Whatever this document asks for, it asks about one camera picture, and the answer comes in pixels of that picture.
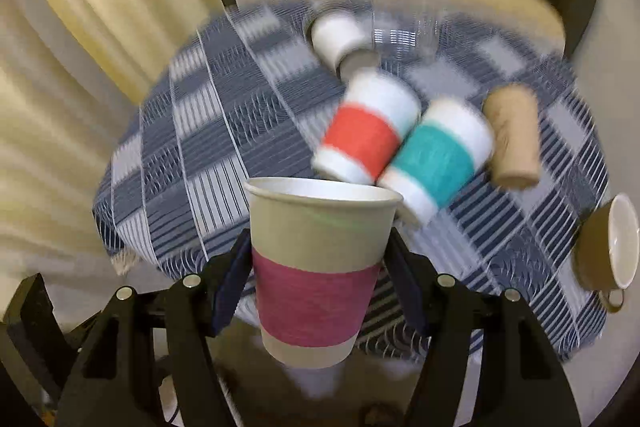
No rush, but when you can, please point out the white cup pink sleeve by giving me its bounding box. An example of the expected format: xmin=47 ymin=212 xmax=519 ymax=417
xmin=245 ymin=176 xmax=402 ymax=369

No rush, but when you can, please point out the cream pleated curtain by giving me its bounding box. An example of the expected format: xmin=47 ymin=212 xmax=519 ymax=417
xmin=0 ymin=0 xmax=241 ymax=273

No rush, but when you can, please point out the white cup red sleeve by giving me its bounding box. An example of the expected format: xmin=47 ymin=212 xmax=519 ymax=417
xmin=311 ymin=68 xmax=421 ymax=185

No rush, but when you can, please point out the beige ceramic mug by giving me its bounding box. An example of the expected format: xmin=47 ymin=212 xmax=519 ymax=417
xmin=574 ymin=193 xmax=639 ymax=313

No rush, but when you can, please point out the brown kraft paper cup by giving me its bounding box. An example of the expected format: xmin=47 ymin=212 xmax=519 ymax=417
xmin=483 ymin=83 xmax=541 ymax=191

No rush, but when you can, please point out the clear plastic cup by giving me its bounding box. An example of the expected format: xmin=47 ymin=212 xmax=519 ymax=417
xmin=371 ymin=4 xmax=440 ymax=62

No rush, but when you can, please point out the navy white patterned tablecloth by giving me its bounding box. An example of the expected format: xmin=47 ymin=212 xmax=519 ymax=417
xmin=92 ymin=1 xmax=608 ymax=359

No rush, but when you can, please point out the white cup teal sleeve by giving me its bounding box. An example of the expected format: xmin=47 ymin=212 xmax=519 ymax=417
xmin=378 ymin=96 xmax=495 ymax=227

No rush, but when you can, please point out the black cable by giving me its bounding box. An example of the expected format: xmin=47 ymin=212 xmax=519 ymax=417
xmin=156 ymin=355 xmax=187 ymax=427

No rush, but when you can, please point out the small white black-rimmed cup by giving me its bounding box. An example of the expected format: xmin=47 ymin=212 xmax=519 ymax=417
xmin=304 ymin=0 xmax=381 ymax=83

